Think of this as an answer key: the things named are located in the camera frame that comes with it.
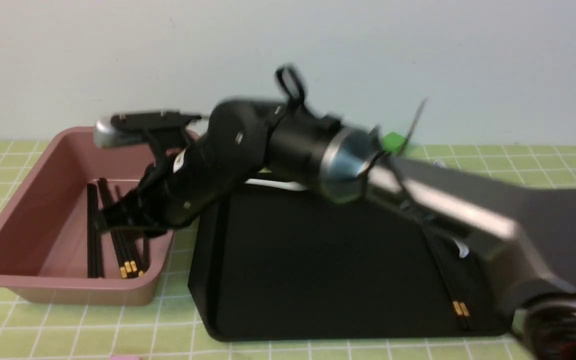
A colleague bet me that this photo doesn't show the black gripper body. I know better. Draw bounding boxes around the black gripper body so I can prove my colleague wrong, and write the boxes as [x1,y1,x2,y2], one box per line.
[133,131,249,232]

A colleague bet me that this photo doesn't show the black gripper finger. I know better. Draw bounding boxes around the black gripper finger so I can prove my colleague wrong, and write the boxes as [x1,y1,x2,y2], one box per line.
[95,193,169,238]

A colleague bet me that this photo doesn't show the black chopstick tray pair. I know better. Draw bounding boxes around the black chopstick tray pair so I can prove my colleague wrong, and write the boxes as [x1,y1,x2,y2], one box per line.
[120,230,144,277]
[110,230,138,279]
[422,227,473,332]
[420,227,471,331]

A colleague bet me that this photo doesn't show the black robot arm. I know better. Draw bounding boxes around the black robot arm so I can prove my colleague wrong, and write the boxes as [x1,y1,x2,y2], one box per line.
[93,64,576,360]

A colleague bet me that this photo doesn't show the black chopstick bin far left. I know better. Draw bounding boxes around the black chopstick bin far left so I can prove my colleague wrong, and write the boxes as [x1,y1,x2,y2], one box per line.
[86,183,97,279]

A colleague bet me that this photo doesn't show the pink plastic bin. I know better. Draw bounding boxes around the pink plastic bin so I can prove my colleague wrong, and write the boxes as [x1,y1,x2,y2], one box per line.
[0,126,173,306]

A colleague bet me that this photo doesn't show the white spoon far left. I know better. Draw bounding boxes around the white spoon far left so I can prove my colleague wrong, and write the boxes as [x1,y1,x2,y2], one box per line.
[245,178,307,192]

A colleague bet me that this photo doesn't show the black plastic tray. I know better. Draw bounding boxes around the black plastic tray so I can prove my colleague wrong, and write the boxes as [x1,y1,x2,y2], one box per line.
[189,184,512,342]

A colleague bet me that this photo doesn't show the green checkered tablecloth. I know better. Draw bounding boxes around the green checkered tablecloth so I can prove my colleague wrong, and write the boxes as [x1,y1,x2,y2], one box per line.
[0,145,576,360]

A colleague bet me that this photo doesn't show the green cube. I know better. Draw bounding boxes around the green cube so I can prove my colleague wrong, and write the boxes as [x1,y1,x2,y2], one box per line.
[381,132,408,154]

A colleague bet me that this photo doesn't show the white spoon inner right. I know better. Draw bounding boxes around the white spoon inner right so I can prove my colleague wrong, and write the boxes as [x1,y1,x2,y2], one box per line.
[452,239,470,259]

